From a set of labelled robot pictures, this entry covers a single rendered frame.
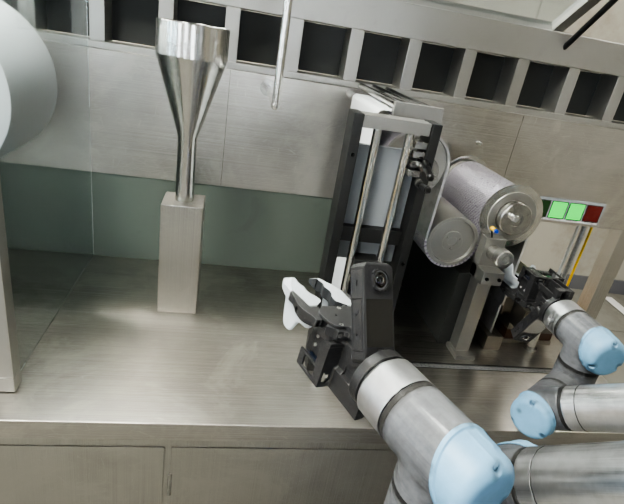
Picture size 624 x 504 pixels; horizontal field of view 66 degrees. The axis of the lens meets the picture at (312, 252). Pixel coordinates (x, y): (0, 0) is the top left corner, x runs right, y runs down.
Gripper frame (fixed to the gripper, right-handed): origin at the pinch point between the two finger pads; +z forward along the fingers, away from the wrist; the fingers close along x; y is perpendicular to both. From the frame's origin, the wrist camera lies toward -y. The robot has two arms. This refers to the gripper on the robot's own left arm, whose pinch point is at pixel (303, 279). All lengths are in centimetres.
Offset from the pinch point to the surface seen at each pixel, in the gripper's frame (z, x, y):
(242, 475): 10, 7, 49
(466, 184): 29, 59, -12
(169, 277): 48, -2, 25
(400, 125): 15.8, 21.4, -22.3
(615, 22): 164, 296, -111
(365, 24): 58, 37, -41
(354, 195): 20.2, 19.9, -7.6
